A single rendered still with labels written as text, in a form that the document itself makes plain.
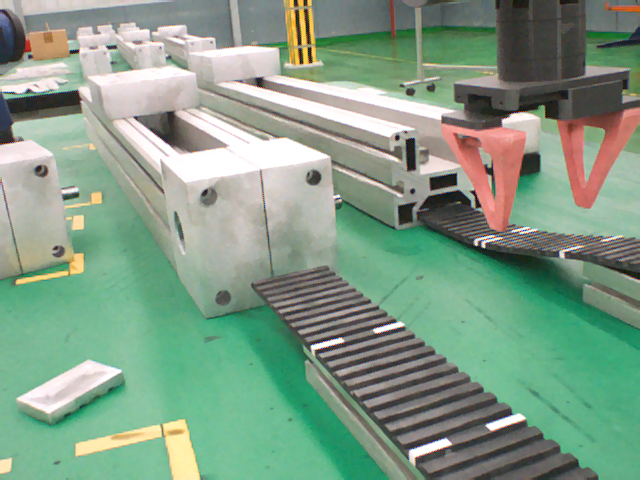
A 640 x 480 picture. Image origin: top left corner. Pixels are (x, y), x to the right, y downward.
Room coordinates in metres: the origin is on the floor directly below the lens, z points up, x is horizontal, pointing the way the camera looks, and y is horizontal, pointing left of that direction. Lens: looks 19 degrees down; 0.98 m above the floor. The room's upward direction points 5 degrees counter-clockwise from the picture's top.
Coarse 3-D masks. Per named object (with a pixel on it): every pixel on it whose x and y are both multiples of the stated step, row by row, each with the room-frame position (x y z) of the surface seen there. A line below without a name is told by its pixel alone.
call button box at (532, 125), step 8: (520, 112) 0.78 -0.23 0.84; (504, 120) 0.74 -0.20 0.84; (512, 120) 0.74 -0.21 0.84; (520, 120) 0.74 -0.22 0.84; (528, 120) 0.74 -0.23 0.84; (536, 120) 0.74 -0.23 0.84; (512, 128) 0.73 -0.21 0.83; (520, 128) 0.74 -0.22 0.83; (528, 128) 0.74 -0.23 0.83; (536, 128) 0.74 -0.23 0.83; (528, 136) 0.74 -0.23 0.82; (536, 136) 0.74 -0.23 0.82; (528, 144) 0.74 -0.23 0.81; (536, 144) 0.74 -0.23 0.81; (528, 152) 0.74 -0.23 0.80; (536, 152) 0.75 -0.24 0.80; (528, 160) 0.74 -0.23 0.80; (536, 160) 0.74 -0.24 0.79; (488, 168) 0.72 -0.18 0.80; (520, 168) 0.74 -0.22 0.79; (528, 168) 0.74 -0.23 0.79; (536, 168) 0.74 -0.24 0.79
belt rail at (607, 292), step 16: (592, 272) 0.41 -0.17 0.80; (608, 272) 0.40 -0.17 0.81; (624, 272) 0.39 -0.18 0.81; (592, 288) 0.41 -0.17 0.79; (608, 288) 0.41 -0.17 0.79; (624, 288) 0.38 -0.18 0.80; (592, 304) 0.41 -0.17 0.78; (608, 304) 0.40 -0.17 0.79; (624, 304) 0.38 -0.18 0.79; (624, 320) 0.38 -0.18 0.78
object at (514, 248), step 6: (558, 234) 0.50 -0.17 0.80; (564, 234) 0.50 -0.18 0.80; (570, 234) 0.49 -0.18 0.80; (534, 240) 0.49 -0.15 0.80; (540, 240) 0.49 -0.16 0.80; (546, 240) 0.48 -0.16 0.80; (510, 246) 0.48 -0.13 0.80; (516, 246) 0.48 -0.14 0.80; (522, 246) 0.47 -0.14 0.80; (510, 252) 0.48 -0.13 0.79; (516, 252) 0.47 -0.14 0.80
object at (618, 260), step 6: (624, 252) 0.40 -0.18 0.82; (630, 252) 0.40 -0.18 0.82; (636, 252) 0.40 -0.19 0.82; (606, 258) 0.39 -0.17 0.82; (612, 258) 0.39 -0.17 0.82; (618, 258) 0.39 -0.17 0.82; (624, 258) 0.39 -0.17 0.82; (630, 258) 0.38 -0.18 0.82; (636, 258) 0.38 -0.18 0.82; (606, 264) 0.39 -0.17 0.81; (612, 264) 0.39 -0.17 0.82; (618, 264) 0.38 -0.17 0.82; (624, 264) 0.38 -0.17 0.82
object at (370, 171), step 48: (240, 96) 1.01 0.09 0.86; (288, 96) 0.89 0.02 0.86; (336, 96) 0.88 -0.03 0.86; (384, 96) 0.81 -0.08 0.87; (336, 144) 0.70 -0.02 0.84; (384, 144) 0.60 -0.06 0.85; (432, 144) 0.67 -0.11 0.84; (336, 192) 0.71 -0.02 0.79; (384, 192) 0.61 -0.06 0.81; (432, 192) 0.61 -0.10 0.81
